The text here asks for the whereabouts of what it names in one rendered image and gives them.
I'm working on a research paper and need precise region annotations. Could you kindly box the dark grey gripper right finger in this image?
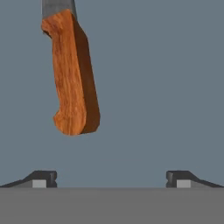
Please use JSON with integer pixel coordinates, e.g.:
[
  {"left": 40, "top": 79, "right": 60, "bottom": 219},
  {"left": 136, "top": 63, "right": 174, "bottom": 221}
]
[{"left": 165, "top": 170, "right": 224, "bottom": 189}]

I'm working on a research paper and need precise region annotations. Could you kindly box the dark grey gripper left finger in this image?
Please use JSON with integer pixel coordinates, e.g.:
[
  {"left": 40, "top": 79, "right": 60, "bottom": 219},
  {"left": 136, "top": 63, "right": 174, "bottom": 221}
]
[{"left": 0, "top": 170, "right": 58, "bottom": 189}]

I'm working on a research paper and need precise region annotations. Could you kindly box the knife with wooden handle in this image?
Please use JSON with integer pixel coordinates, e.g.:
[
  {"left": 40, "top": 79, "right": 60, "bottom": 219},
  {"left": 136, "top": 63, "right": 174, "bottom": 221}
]
[{"left": 40, "top": 0, "right": 102, "bottom": 137}]

